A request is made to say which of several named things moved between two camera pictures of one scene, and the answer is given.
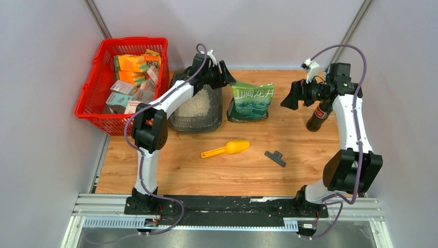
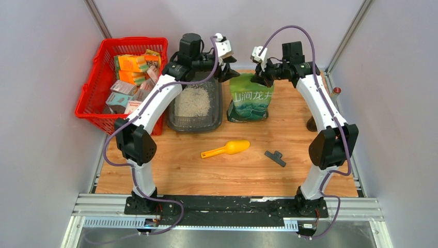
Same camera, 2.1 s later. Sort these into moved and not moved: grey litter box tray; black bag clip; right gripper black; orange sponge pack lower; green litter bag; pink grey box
Moved: green litter bag; right gripper black
Not moved: orange sponge pack lower; pink grey box; black bag clip; grey litter box tray
